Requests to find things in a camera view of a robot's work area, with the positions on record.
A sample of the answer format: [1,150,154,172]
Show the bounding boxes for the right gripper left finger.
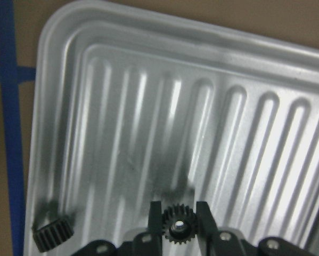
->
[147,201,163,237]

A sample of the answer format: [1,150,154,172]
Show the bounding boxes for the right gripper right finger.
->
[196,201,218,240]

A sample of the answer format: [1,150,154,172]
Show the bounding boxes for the black bearing gear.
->
[162,204,198,244]

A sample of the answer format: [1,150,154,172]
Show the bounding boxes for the black gear lying sideways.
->
[31,212,74,253]

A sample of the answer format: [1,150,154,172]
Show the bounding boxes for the silver ribbed metal tray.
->
[23,1,319,255]

